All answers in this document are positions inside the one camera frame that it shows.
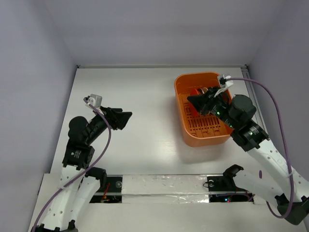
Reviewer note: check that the orange plastic dish rack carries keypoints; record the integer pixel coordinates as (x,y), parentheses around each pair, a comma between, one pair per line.
(198,130)

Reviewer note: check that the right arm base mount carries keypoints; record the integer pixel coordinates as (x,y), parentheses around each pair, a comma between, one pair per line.
(223,190)

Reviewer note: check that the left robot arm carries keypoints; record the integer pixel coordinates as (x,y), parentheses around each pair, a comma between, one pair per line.
(79,179)

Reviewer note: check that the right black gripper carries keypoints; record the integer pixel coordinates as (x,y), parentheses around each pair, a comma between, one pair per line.
(207,103)

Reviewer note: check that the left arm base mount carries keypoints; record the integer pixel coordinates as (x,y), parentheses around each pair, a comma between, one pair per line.
(111,192)

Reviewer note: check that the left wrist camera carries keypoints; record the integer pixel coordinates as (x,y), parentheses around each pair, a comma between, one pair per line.
(94,100)

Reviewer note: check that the red plate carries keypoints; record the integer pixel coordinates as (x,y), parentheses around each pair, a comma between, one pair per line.
(198,91)

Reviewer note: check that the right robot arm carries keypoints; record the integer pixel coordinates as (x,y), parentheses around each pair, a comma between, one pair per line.
(290,193)

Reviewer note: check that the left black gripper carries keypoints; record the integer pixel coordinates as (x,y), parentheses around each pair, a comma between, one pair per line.
(116,117)

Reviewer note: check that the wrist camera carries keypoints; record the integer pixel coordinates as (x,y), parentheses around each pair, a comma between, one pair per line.
(225,81)
(94,100)

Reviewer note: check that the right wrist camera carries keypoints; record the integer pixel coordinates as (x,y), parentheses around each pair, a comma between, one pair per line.
(225,81)

